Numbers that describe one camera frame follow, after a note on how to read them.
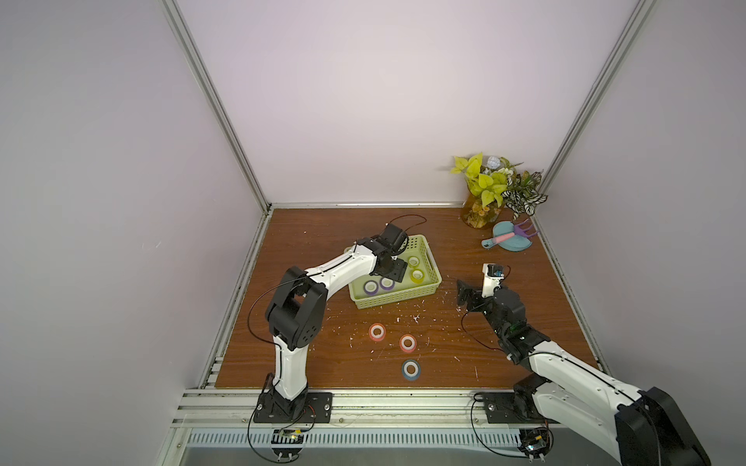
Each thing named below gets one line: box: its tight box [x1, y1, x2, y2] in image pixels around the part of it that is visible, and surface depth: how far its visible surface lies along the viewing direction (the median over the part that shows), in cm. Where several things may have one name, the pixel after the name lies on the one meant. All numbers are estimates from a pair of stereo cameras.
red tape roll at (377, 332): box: [368, 322, 387, 343], surface depth 87 cm
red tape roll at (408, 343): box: [399, 333, 417, 354], surface depth 85 cm
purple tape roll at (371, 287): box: [363, 279, 379, 297], surface depth 97 cm
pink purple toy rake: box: [490, 218, 541, 245], surface depth 112 cm
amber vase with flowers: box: [460, 192, 503, 231], surface depth 113 cm
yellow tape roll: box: [409, 268, 426, 285], surface depth 100 cm
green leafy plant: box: [450, 152, 548, 221], surface depth 96 cm
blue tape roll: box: [402, 359, 422, 382], surface depth 81 cm
